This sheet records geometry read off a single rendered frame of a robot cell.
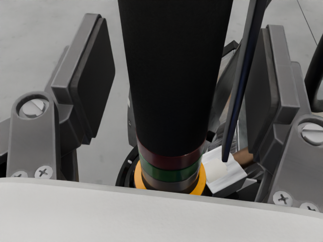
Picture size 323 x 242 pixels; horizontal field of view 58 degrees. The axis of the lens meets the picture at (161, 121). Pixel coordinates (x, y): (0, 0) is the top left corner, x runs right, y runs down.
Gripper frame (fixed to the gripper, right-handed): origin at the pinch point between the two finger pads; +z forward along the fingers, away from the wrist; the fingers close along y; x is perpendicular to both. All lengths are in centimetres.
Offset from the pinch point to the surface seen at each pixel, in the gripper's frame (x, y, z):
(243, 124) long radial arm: -37.5, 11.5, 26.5
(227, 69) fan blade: -18.8, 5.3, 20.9
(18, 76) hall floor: -151, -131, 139
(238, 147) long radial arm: -36.6, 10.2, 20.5
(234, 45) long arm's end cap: -36, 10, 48
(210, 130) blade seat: -27.7, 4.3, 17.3
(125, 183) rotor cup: -30.6, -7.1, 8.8
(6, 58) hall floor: -151, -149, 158
